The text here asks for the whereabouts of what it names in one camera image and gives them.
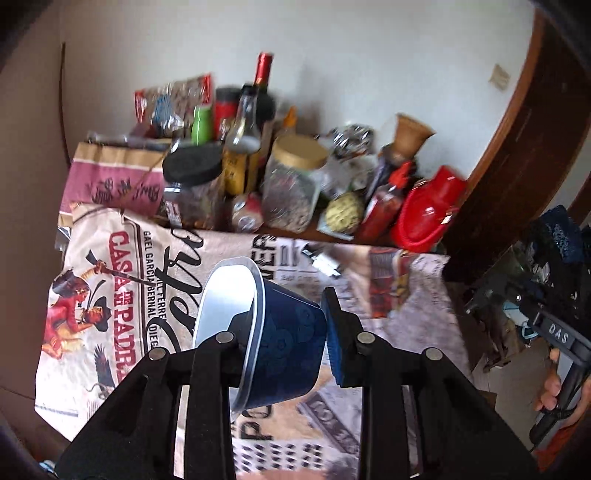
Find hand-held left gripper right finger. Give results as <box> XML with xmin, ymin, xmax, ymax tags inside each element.
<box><xmin>321</xmin><ymin>287</ymin><xmax>541</xmax><ymax>480</ymax></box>

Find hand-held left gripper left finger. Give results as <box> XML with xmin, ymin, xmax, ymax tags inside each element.
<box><xmin>58</xmin><ymin>310</ymin><xmax>259</xmax><ymax>480</ymax></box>

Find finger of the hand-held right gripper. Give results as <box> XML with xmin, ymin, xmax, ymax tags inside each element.
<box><xmin>466</xmin><ymin>272</ymin><xmax>529</xmax><ymax>319</ymax></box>

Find blue paper bowl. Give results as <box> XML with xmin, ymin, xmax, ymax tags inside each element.
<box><xmin>191</xmin><ymin>257</ymin><xmax>329</xmax><ymax>414</ymax></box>

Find person's right forearm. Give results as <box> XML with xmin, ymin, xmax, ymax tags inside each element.
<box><xmin>538</xmin><ymin>406</ymin><xmax>591</xmax><ymax>467</ymax></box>

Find person's right hand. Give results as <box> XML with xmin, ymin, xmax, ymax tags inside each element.
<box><xmin>533</xmin><ymin>348</ymin><xmax>564</xmax><ymax>414</ymax></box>

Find dark clothing pile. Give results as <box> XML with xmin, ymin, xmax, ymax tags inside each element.
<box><xmin>526</xmin><ymin>205</ymin><xmax>591</xmax><ymax>296</ymax></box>

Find printed tablecloth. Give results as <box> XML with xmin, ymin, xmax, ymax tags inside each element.
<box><xmin>34</xmin><ymin>203</ymin><xmax>472</xmax><ymax>476</ymax></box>

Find wooden table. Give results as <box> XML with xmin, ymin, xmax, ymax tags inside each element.
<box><xmin>259</xmin><ymin>217</ymin><xmax>398</xmax><ymax>252</ymax></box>

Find yellow-green ball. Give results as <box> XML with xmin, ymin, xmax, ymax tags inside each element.
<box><xmin>323</xmin><ymin>193</ymin><xmax>365</xmax><ymax>236</ymax></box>

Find red sauce bottle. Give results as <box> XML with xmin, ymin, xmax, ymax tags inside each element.
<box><xmin>358</xmin><ymin>161</ymin><xmax>414</xmax><ymax>243</ymax></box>

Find dark wooden door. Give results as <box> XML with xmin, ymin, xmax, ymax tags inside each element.
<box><xmin>443</xmin><ymin>9</ymin><xmax>591</xmax><ymax>278</ymax></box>

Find glass jar with tan lid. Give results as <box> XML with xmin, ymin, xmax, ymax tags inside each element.
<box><xmin>261</xmin><ymin>135</ymin><xmax>328</xmax><ymax>234</ymax></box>

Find red drink can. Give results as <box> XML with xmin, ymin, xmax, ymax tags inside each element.
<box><xmin>231</xmin><ymin>193</ymin><xmax>265</xmax><ymax>232</ymax></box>

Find jar with black lid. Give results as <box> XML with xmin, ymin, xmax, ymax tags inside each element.
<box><xmin>161</xmin><ymin>143</ymin><xmax>225</xmax><ymax>232</ymax></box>

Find silver foil bag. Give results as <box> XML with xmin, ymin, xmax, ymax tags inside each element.
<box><xmin>330</xmin><ymin>122</ymin><xmax>375</xmax><ymax>160</ymax></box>

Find pink printed bag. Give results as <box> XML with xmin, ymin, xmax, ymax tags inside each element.
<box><xmin>62</xmin><ymin>141</ymin><xmax>171</xmax><ymax>222</ymax></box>

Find clear glass bottle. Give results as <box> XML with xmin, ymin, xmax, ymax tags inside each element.
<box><xmin>222</xmin><ymin>85</ymin><xmax>264</xmax><ymax>197</ymax></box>

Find orange tipped bottle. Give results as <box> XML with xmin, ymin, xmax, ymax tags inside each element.
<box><xmin>281</xmin><ymin>106</ymin><xmax>301</xmax><ymax>137</ymax></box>

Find small green bottle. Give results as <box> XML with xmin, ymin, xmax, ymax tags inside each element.
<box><xmin>191</xmin><ymin>105</ymin><xmax>214</xmax><ymax>145</ymax></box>

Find red canister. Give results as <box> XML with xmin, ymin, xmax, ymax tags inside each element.
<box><xmin>213</xmin><ymin>87</ymin><xmax>243</xmax><ymax>139</ymax></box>

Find dark wine bottle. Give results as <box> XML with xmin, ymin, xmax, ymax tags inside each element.
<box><xmin>245</xmin><ymin>52</ymin><xmax>278</xmax><ymax>139</ymax></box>

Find red snack bag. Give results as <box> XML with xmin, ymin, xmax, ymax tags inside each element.
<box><xmin>134</xmin><ymin>73</ymin><xmax>213</xmax><ymax>132</ymax></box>

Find thin brown stick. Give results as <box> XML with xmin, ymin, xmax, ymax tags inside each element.
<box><xmin>59</xmin><ymin>42</ymin><xmax>70</xmax><ymax>139</ymax></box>

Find wall switch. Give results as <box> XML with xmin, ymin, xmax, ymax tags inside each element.
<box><xmin>489</xmin><ymin>64</ymin><xmax>511</xmax><ymax>90</ymax></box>

